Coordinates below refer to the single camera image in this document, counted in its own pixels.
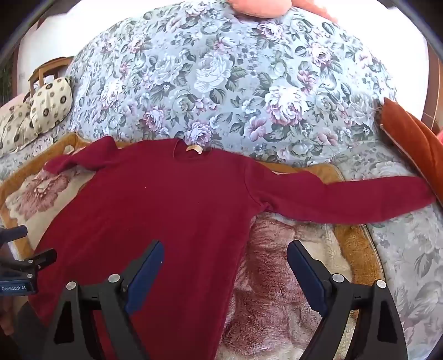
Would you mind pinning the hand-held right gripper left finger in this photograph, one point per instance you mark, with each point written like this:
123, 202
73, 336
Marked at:
145, 273

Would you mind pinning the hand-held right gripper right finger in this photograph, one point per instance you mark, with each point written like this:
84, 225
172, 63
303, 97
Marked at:
306, 277

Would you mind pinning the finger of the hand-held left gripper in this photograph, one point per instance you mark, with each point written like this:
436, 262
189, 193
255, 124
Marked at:
12, 233
34, 261

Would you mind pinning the dark red sweater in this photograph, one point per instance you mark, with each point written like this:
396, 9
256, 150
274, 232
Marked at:
166, 214

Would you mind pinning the plush floral blanket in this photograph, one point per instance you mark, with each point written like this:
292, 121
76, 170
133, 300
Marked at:
277, 277

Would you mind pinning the cream circle-patterned cushion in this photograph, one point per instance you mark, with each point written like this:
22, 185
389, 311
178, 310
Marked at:
14, 128
52, 102

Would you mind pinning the wooden chair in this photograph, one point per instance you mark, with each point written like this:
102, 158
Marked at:
46, 69

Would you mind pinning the rust orange cushion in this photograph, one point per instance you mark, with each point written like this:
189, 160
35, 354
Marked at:
412, 142

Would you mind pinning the floral sofa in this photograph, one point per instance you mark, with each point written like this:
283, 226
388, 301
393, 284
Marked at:
242, 86

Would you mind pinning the salmon pillow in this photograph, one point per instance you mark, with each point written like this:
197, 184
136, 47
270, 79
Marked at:
263, 8

